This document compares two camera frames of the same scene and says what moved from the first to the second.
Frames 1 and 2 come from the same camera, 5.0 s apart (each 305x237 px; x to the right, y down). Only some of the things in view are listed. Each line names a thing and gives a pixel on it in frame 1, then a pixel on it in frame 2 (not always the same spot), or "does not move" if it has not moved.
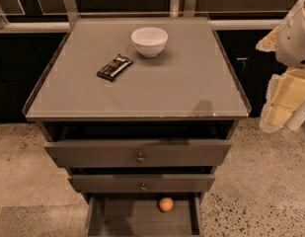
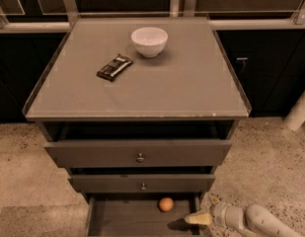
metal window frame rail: (182, 5) does not move
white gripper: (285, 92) to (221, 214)
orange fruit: (166, 204) does not move
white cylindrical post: (299, 115) does not move
